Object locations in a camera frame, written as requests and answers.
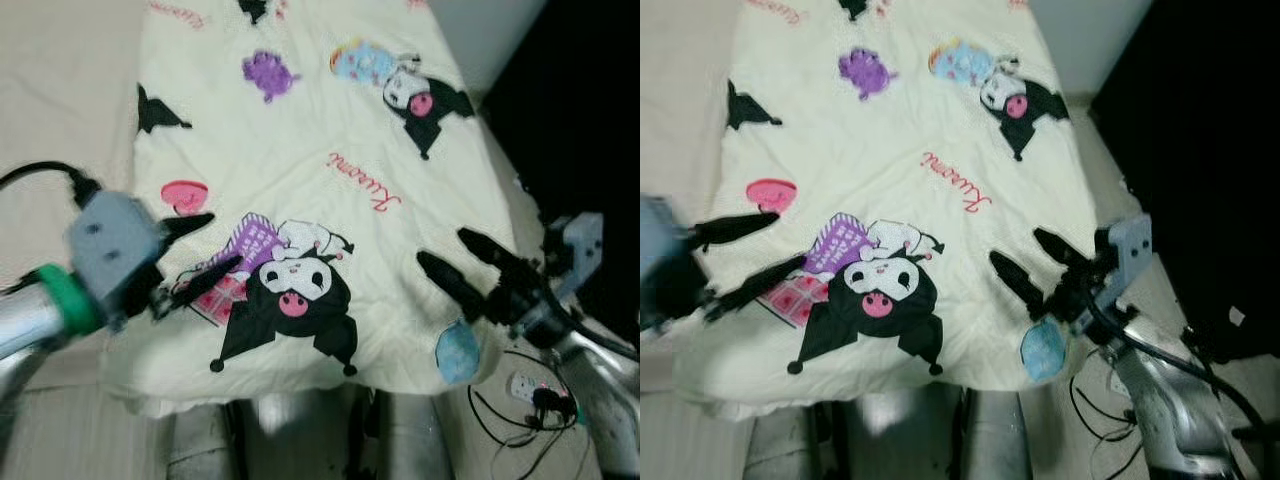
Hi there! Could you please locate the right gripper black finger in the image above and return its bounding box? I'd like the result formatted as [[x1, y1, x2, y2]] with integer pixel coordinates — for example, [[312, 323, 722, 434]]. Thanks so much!
[[987, 250, 1059, 325], [415, 250, 489, 325], [456, 227, 528, 281], [1031, 227, 1099, 279]]

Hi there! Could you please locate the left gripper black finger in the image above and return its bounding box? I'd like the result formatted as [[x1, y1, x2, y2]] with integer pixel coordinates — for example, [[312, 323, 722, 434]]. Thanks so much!
[[172, 252, 245, 307], [688, 210, 784, 253], [160, 211, 218, 242], [703, 252, 811, 323]]

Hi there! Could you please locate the cream cartoon print blanket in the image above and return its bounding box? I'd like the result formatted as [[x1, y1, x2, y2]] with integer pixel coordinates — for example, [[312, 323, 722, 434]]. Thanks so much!
[[672, 0, 1111, 421], [100, 0, 526, 419]]

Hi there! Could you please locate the white power strip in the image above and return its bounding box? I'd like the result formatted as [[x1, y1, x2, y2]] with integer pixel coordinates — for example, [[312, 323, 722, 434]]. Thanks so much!
[[508, 372, 581, 421]]

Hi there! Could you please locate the cream bed mattress sheet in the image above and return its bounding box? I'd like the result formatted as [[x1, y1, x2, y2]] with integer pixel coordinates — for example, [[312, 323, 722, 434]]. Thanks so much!
[[640, 0, 746, 396], [0, 0, 151, 391]]

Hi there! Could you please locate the robot right leg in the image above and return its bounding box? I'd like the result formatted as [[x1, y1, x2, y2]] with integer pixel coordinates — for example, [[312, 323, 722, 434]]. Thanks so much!
[[375, 392, 456, 480], [965, 392, 1031, 480]]

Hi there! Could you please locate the robot leg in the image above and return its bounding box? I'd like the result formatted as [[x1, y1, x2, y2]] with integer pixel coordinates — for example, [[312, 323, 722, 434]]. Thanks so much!
[[965, 392, 1031, 480], [745, 405, 831, 480], [375, 392, 456, 480], [165, 395, 246, 480]]

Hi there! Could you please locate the tall black furniture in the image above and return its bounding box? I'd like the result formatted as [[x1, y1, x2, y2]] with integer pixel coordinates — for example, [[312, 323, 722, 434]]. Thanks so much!
[[478, 0, 641, 346], [1090, 0, 1280, 361]]

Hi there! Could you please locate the robot left leg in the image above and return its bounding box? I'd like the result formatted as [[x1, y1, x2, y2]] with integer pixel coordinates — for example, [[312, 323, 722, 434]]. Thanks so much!
[[165, 395, 246, 480], [745, 405, 831, 480]]

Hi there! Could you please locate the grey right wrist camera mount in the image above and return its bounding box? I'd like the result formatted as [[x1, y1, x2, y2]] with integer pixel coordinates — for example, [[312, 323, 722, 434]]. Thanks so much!
[[1095, 213, 1153, 321], [545, 213, 606, 301]]

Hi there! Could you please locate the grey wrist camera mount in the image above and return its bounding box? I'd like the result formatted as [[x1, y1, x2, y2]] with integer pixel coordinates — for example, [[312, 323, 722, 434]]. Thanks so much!
[[640, 195, 691, 326], [1095, 213, 1153, 321], [545, 213, 606, 301], [65, 190, 166, 331]]

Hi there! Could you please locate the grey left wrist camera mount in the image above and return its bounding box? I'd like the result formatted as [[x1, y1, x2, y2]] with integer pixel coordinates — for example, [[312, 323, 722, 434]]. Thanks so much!
[[65, 190, 166, 331], [640, 195, 691, 326]]

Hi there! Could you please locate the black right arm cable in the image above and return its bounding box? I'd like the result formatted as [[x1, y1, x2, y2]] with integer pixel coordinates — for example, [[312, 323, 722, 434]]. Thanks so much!
[[535, 285, 641, 363], [1080, 290, 1280, 441]]

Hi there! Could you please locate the thin black floor cable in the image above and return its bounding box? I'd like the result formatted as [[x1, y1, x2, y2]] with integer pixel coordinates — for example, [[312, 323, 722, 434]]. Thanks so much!
[[1068, 345, 1146, 471], [468, 345, 586, 471]]

